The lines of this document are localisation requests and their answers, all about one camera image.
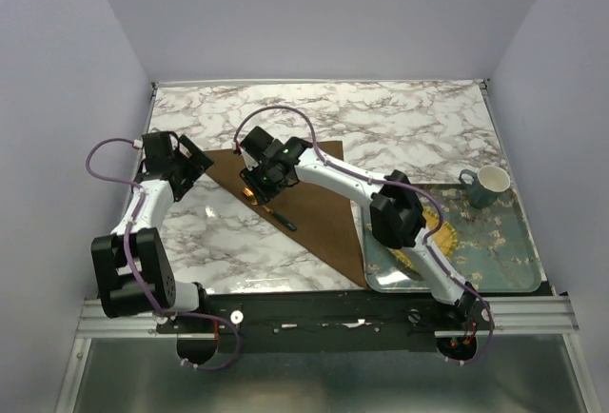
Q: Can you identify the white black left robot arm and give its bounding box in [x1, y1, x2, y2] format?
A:
[86, 131, 213, 332]

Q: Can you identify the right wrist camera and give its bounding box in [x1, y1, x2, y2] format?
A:
[241, 149, 259, 170]

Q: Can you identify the gold fork teal handle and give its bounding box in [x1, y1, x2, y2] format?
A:
[242, 187, 297, 231]

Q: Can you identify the yellow bamboo mat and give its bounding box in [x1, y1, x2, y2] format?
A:
[388, 206, 458, 274]

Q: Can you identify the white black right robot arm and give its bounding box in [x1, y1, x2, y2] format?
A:
[233, 127, 482, 335]

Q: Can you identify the aluminium frame rail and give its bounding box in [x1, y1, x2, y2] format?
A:
[76, 296, 580, 339]

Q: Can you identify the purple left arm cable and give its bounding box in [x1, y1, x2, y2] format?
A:
[85, 137, 242, 372]

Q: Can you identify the teal mug white inside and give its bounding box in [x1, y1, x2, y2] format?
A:
[459, 166, 511, 208]

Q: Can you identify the brown cloth napkin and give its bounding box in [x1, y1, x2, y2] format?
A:
[207, 149, 367, 292]

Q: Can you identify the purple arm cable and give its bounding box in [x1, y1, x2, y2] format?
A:
[85, 137, 242, 372]
[231, 106, 496, 366]

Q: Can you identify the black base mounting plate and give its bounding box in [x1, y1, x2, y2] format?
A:
[157, 290, 491, 360]

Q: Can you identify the teal floral metal tray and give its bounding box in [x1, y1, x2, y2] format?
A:
[361, 184, 542, 295]

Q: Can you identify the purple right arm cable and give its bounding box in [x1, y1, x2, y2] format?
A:
[231, 106, 496, 366]

